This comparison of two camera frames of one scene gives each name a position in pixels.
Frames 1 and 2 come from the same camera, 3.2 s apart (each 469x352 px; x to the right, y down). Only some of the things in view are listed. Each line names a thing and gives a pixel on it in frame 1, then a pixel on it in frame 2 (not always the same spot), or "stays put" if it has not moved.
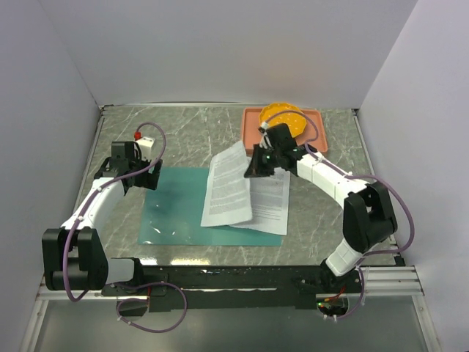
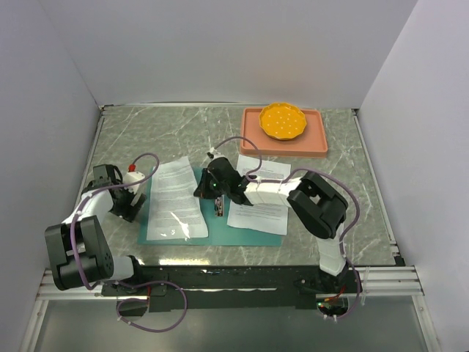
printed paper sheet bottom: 270,196 stays put
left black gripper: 149,180 → 127,212
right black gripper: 255,169 → 202,192
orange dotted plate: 284,113 stays put
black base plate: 221,288 stays put
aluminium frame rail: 372,282 stays put
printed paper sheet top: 229,196 → 175,210
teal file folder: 171,212 stays put
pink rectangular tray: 314,133 stays put
